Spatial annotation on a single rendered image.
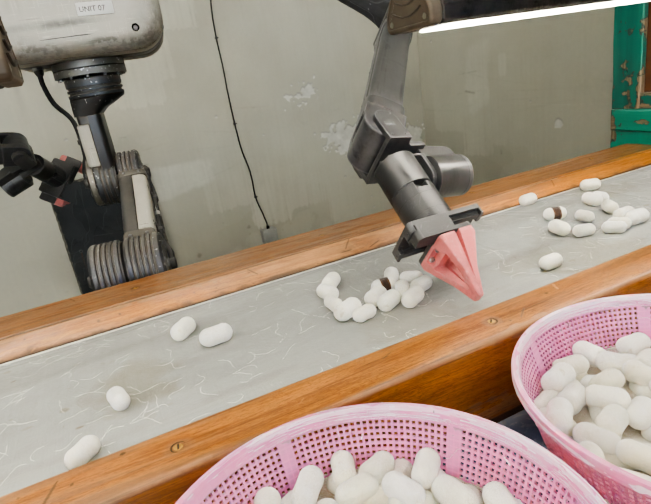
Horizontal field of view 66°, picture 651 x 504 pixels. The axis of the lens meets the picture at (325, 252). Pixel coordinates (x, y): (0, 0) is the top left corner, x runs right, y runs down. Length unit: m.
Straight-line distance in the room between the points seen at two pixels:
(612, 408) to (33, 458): 0.47
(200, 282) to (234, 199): 1.98
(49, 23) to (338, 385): 0.85
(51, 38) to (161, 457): 0.83
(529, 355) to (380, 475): 0.17
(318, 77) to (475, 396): 2.49
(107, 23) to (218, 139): 1.64
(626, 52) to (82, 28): 1.11
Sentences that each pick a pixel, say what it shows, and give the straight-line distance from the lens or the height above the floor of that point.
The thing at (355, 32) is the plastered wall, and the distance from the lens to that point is 2.99.
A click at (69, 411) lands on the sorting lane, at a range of 0.58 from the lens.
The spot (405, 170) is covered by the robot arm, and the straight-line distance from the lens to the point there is 0.63.
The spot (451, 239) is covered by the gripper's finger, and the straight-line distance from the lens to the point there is 0.57.
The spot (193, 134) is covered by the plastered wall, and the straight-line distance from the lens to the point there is 2.63.
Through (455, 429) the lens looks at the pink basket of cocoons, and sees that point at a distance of 0.39.
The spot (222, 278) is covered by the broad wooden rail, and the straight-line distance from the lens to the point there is 0.74.
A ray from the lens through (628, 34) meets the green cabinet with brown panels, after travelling 1.35.
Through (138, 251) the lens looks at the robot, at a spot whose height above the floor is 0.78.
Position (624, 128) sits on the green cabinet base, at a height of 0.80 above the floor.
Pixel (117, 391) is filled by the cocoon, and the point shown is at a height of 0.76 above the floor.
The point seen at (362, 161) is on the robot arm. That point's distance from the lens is 0.68.
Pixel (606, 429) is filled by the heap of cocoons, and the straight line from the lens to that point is 0.44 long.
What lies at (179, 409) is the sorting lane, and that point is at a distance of 0.51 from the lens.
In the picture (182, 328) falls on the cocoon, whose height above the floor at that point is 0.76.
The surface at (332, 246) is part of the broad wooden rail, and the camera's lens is 0.79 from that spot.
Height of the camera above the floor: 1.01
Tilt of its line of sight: 19 degrees down
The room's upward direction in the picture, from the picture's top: 9 degrees counter-clockwise
